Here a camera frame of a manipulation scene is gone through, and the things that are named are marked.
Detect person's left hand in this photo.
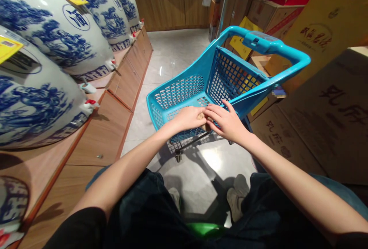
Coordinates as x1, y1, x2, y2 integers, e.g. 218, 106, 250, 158
169, 105, 207, 133

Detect person's right hand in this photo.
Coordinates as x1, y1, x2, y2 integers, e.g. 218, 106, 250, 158
202, 99, 251, 144

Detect small brown box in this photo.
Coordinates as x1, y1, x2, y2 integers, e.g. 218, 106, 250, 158
201, 113, 215, 132

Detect blue plastic shopping cart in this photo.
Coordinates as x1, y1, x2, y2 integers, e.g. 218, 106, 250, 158
146, 26, 312, 163

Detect small open brown carton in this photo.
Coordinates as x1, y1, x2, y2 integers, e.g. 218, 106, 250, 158
248, 54, 291, 78

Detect flat brown printed carton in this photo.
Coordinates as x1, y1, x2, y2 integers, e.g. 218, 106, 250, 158
249, 103, 329, 176

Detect long wooden shelf cabinet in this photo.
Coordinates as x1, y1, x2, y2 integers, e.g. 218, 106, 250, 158
0, 26, 154, 249

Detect person's legs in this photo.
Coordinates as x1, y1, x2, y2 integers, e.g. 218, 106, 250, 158
105, 168, 341, 249

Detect yellow paper sign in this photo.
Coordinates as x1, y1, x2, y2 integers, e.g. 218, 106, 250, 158
238, 16, 264, 33

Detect green plastic stool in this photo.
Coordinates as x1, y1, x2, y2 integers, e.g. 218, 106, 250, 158
185, 222, 226, 240

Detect wooden counter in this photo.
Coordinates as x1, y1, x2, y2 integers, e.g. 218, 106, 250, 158
130, 0, 217, 33

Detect brown carton with red stripe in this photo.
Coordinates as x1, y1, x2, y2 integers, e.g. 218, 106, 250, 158
246, 0, 306, 39

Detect blue and white porcelain jar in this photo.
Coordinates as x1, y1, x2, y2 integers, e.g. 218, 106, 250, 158
54, 0, 136, 53
0, 0, 118, 82
95, 0, 144, 34
0, 25, 100, 149
0, 175, 30, 227

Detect large brown printed carton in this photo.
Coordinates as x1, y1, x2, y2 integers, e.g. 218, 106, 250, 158
279, 46, 368, 178

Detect tall yellow gift box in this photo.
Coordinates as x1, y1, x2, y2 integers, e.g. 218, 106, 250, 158
264, 0, 368, 96

